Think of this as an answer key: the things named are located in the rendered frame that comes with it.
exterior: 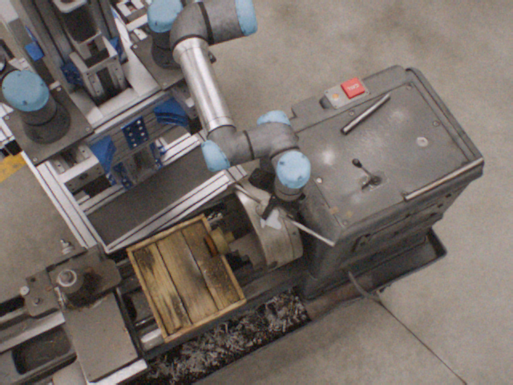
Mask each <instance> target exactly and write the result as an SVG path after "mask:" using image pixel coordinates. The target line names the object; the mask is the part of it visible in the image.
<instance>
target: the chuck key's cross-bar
mask: <svg viewBox="0 0 513 385"><path fill-rule="evenodd" d="M235 188H236V189H237V190H240V191H241V192H242V193H244V194H245V195H247V196H248V197H249V198H250V199H252V200H253V201H255V202H257V203H258V204H260V203H261V200H259V199H258V198H257V197H256V196H254V195H252V194H251V193H250V192H248V191H246V190H245V189H243V188H241V187H240V186H239V185H237V184H236V185H235ZM278 217H280V218H282V219H283V220H286V221H288V222H290V223H291V224H293V225H295V226H296V227H298V228H299V229H302V230H303V231H305V232H307V233H309V234H310V235H312V236H315V237H316V238H318V239H320V240H322V241H323V242H324V243H326V244H327V245H330V246H332V247H334V245H335V244H334V243H333V242H332V241H331V240H329V239H326V238H325V237H323V236H321V235H319V234H318V233H315V232H313V231H312V230H310V229H307V227H305V226H304V225H302V224H300V223H298V222H296V221H292V220H290V219H289V218H287V216H285V215H283V214H281V213H280V212H279V216H278Z"/></svg>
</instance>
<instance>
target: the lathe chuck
mask: <svg viewBox="0 0 513 385"><path fill-rule="evenodd" d="M250 175H251V174H250ZM250 175H248V176H246V177H244V178H241V179H239V180H236V181H234V183H231V184H229V185H228V186H227V193H228V194H230V193H233V191H232V188H235V185H236V184H237V185H239V186H241V187H242V188H243V189H245V190H246V191H248V192H249V193H251V194H252V195H254V196H256V198H258V199H259V200H264V199H265V200H267V201H269V199H270V198H271V195H270V193H269V192H266V191H264V190H261V189H259V188H256V187H254V186H251V184H250V183H249V181H248V178H249V176H250ZM235 194H236V199H237V201H239V204H240V208H241V210H242V213H243V216H244V219H245V221H246V223H247V225H248V228H249V231H250V233H249V234H252V238H254V240H255V242H256V244H257V246H258V248H259V250H260V251H261V253H262V255H263V257H264V259H265V261H266V263H267V265H271V264H272V262H274V261H275V262H276V263H277V264H276V265H275V266H274V267H270V268H268V267H267V265H266V264H265V265H263V266H262V268H263V269H264V270H265V272H267V273H269V272H271V270H274V269H276V268H278V267H280V266H282V265H285V264H287V263H289V262H291V261H292V260H293V247H292V244H291V240H290V237H289V233H288V231H287V229H286V226H285V223H284V222H283V221H282V218H280V217H278V218H277V219H278V221H279V222H280V223H281V229H274V227H272V226H270V225H265V226H264V227H263V228H262V227H261V217H262V216H260V215H259V214H258V213H257V207H258V206H259V205H260V204H258V203H257V202H255V201H253V200H252V199H250V198H249V197H248V196H247V195H245V194H244V193H242V192H241V191H235ZM247 235H248V234H247ZM247 235H245V236H247ZM245 236H244V237H245Z"/></svg>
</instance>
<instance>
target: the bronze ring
mask: <svg viewBox="0 0 513 385"><path fill-rule="evenodd" d="M202 239H203V243H204V246H205V248H206V250H207V251H208V254H210V255H209V257H211V258H214V257H216V256H217V254H219V255H222V254H224V253H227V252H229V253H231V250H230V248H229V244H231V243H232V242H233V241H235V238H234V236H233V235H232V232H228V233H226V234H223V233H222V232H221V230H220V227H219V226H217V229H216V230H214V231H212V232H210V235H205V236H204V237H202Z"/></svg>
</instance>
